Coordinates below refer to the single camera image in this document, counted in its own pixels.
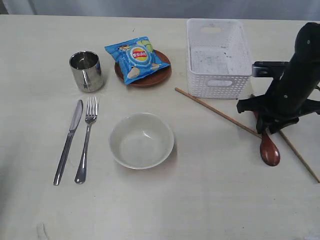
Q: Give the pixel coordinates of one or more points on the silver metal fork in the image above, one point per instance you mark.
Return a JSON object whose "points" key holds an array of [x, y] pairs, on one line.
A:
{"points": [[91, 116]]}

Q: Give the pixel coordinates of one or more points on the stainless steel cup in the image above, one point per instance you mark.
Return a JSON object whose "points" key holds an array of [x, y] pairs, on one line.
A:
{"points": [[86, 69]]}

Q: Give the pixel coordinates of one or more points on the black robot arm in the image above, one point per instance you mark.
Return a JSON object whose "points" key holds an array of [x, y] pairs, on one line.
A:
{"points": [[306, 49]]}

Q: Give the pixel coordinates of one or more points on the brown wooden chopstick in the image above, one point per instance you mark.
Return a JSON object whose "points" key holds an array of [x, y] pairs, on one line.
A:
{"points": [[221, 114], [299, 156]]}

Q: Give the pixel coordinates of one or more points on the blue chips bag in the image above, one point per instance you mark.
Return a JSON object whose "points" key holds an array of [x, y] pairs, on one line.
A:
{"points": [[136, 58]]}

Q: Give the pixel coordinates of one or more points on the brown wooden spoon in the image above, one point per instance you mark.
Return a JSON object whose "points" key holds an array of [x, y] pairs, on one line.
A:
{"points": [[268, 150]]}

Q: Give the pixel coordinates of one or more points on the silver metal knife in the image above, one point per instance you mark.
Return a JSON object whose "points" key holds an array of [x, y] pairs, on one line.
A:
{"points": [[71, 132]]}

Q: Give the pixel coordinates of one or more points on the white patterned ceramic bowl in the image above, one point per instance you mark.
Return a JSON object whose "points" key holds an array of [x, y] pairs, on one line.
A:
{"points": [[141, 141]]}

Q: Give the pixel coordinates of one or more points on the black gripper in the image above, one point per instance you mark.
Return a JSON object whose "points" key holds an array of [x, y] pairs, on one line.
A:
{"points": [[286, 98]]}

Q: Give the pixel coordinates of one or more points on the brown wooden plate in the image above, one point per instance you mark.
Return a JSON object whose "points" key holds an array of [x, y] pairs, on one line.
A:
{"points": [[156, 78]]}

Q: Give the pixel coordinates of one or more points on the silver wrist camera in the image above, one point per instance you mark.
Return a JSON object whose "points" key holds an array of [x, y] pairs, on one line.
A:
{"points": [[268, 69]]}

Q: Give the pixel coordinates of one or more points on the white plastic woven basket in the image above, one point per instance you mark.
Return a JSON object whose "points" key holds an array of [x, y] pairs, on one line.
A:
{"points": [[219, 60]]}

